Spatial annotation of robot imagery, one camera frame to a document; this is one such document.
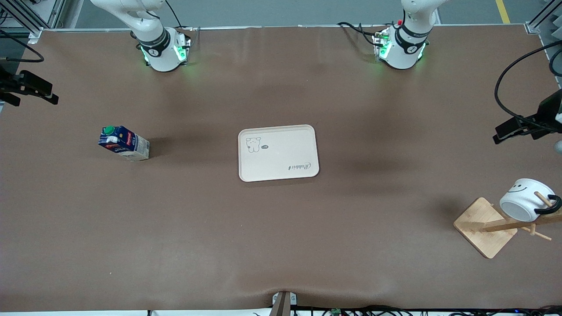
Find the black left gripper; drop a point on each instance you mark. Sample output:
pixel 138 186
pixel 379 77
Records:
pixel 550 111

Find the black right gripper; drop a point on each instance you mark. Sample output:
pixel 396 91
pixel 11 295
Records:
pixel 6 83

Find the white smiley mug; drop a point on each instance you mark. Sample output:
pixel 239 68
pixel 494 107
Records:
pixel 522 199

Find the blue milk carton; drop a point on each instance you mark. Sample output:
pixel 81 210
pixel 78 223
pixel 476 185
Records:
pixel 125 142

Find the wooden cup rack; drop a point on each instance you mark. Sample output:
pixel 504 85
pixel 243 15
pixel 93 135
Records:
pixel 485 228

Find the cream plastic tray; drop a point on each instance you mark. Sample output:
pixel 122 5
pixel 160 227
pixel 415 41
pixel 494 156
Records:
pixel 281 153

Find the small green circuit board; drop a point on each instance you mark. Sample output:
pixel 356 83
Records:
pixel 336 312

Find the aluminium frame profile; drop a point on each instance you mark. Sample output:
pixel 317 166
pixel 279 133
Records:
pixel 542 19
pixel 26 17

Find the camera mount post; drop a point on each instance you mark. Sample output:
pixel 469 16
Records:
pixel 283 303

